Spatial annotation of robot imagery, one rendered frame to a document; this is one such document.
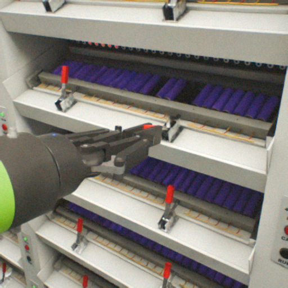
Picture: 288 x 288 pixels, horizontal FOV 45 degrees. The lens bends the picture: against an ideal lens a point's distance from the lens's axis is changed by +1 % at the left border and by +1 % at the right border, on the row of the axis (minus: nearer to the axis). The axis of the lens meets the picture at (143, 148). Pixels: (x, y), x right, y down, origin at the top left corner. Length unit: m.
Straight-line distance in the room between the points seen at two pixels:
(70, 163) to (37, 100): 0.48
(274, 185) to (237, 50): 0.20
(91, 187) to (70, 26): 0.36
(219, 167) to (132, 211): 0.26
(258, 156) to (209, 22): 0.21
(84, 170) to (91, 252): 0.58
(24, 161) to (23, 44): 0.58
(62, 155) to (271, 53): 0.30
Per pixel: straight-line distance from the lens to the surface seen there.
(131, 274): 0.89
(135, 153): 0.45
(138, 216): 0.74
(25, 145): 0.35
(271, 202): 0.56
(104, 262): 0.93
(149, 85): 0.73
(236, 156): 0.57
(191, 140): 0.60
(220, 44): 0.52
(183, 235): 0.70
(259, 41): 0.50
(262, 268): 0.64
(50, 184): 0.35
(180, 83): 0.71
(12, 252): 1.32
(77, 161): 0.39
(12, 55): 0.88
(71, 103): 0.77
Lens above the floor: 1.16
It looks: 26 degrees down
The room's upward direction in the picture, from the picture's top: straight up
